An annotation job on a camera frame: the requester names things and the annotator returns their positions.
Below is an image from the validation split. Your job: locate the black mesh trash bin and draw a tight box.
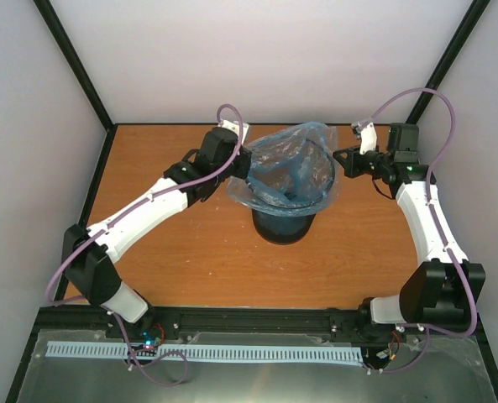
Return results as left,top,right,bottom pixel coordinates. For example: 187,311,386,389
245,138,336,245

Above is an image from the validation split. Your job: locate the blue translucent trash bag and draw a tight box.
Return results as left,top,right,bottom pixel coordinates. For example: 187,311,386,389
227,122,340,217

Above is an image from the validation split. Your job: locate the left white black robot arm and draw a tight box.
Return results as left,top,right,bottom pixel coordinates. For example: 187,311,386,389
61,120,251,338

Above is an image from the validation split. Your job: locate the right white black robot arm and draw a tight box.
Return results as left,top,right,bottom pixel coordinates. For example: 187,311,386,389
333,122,485,338

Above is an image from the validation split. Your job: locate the small green-lit circuit board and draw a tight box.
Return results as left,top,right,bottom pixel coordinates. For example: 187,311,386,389
142,327,165,350

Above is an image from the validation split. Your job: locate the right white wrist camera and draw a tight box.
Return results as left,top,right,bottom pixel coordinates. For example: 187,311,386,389
351,118,377,155

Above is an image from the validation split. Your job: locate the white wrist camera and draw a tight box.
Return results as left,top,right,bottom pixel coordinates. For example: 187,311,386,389
351,118,377,155
218,119,251,144

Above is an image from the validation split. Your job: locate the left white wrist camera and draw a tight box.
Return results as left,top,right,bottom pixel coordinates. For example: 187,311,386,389
218,119,251,144

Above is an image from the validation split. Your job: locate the right black frame post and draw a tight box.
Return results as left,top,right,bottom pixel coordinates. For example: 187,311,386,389
406,0,490,124

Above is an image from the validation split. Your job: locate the black frame post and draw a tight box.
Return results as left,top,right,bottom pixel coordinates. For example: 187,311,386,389
33,0,118,131
406,0,490,124

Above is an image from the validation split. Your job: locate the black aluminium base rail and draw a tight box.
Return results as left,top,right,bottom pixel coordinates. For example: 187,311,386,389
33,305,363,340

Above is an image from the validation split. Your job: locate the left black frame post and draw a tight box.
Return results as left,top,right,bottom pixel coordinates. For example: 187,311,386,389
33,0,118,131

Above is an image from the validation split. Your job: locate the light blue slotted cable duct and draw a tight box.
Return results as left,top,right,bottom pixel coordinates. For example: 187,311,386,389
45,341,363,366

